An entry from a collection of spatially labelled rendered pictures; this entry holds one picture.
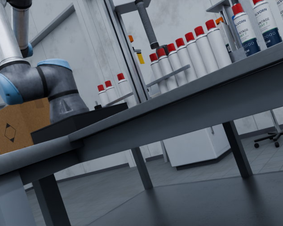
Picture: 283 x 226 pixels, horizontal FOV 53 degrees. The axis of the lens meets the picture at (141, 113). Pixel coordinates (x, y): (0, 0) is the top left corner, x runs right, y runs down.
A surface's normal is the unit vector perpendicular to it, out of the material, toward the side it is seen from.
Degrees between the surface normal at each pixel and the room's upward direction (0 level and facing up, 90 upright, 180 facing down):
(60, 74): 92
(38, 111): 90
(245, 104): 90
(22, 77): 82
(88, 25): 90
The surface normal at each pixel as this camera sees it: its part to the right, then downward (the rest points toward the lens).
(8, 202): 0.72, -0.29
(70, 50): -0.60, 0.18
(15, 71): 0.33, -0.31
